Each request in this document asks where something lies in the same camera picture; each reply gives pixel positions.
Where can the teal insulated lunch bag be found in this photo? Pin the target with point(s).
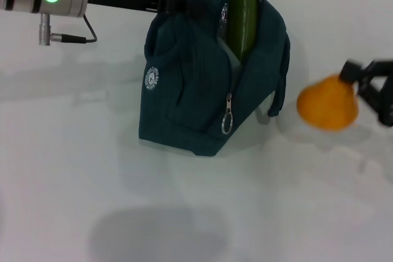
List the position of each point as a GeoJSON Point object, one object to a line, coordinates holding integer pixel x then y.
{"type": "Point", "coordinates": [190, 96]}

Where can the green cucumber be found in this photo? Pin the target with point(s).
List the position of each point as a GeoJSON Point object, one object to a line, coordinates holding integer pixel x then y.
{"type": "Point", "coordinates": [242, 19]}

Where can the yellow pear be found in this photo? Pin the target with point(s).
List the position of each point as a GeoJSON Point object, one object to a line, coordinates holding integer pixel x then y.
{"type": "Point", "coordinates": [328, 105]}

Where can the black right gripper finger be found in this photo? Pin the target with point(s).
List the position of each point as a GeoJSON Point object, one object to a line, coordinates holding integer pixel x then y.
{"type": "Point", "coordinates": [356, 70]}
{"type": "Point", "coordinates": [383, 105]}

